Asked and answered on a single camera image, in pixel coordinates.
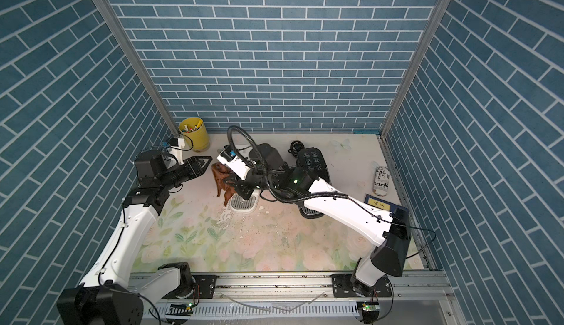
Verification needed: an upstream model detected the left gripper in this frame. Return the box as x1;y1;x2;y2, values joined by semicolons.
158;155;212;191

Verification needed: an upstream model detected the brown cloth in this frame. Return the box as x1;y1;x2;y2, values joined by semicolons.
211;162;236;207

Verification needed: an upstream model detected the black coffee machine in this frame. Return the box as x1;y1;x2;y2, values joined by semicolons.
297;147;330;219

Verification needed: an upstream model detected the white coffee machine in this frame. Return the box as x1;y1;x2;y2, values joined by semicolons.
228;189;260;213

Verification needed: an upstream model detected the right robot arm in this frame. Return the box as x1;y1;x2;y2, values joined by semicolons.
217;144;411;296

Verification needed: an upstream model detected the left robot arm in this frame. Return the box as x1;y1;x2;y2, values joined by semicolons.
57;149;212;324

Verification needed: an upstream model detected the yellow pen cup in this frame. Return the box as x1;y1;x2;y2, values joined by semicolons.
179;117;210;153

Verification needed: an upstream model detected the blue book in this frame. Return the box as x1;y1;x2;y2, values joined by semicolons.
364;194;409;224

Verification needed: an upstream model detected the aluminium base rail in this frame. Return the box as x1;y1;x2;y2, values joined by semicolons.
78;270;464;325

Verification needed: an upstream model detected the left metal corner post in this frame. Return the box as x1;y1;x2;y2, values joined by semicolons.
92;0;179;135

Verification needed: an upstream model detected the metal corner post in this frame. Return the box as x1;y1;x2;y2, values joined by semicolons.
380;0;464;139
92;0;179;135

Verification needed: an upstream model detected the right metal corner post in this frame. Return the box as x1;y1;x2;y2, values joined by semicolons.
380;0;464;139

